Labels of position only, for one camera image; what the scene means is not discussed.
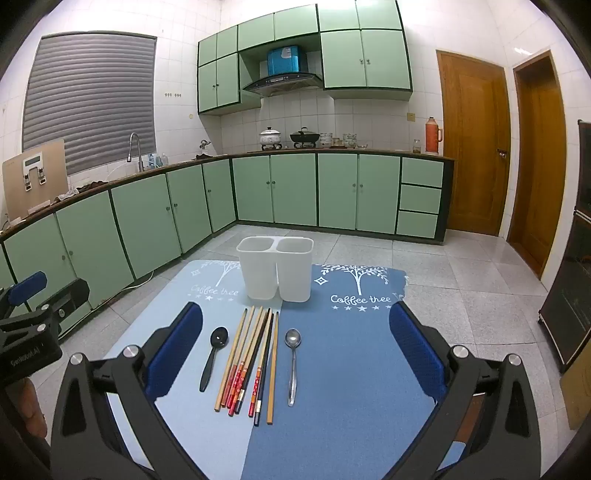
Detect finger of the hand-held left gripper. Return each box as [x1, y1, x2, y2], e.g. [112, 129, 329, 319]
[28, 278, 90, 324]
[0, 271, 48, 319]

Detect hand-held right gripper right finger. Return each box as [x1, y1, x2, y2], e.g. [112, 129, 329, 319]
[388, 300, 543, 480]

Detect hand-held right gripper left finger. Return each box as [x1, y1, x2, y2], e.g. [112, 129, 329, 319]
[50, 302, 204, 480]

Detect black plastic spoon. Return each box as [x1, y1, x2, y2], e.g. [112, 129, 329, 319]
[199, 326, 230, 393]

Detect black chopstick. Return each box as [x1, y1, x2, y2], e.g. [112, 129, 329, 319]
[255, 311, 280, 424]
[237, 309, 273, 414]

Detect metal spoon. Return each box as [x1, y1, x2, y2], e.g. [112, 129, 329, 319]
[284, 328, 303, 407]

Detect white two-compartment utensil holder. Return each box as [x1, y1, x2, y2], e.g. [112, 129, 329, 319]
[236, 235, 315, 303]

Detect person's left hand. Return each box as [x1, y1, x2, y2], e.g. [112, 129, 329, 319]
[14, 377, 49, 446]

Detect dark blue printed table mat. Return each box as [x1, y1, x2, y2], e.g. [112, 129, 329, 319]
[240, 264, 467, 480]

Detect light blue printed table mat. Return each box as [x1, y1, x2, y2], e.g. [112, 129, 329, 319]
[99, 259, 282, 480]

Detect beige board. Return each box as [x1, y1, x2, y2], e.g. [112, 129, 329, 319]
[2, 139, 70, 220]

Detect green base cabinets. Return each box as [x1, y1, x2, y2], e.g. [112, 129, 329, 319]
[0, 151, 455, 333]

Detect kitchen faucet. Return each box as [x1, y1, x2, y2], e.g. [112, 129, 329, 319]
[127, 133, 145, 174]

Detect dark glass-front cabinet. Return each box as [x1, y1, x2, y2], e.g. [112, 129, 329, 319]
[538, 119, 591, 374]

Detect cardboard box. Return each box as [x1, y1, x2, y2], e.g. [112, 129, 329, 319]
[560, 364, 591, 430]

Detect grey window blind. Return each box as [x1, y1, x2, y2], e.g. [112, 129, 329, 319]
[22, 33, 158, 176]

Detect wooden door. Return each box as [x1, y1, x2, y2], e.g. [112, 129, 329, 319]
[436, 50, 511, 237]
[507, 50, 568, 280]

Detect orange thermos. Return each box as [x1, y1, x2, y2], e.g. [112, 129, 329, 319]
[424, 117, 444, 155]

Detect black wok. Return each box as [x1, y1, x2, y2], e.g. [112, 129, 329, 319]
[290, 128, 320, 148]

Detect range hood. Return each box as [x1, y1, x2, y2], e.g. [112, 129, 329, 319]
[242, 46, 324, 97]

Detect green wall cabinets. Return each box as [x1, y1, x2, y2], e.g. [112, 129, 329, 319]
[197, 0, 413, 116]

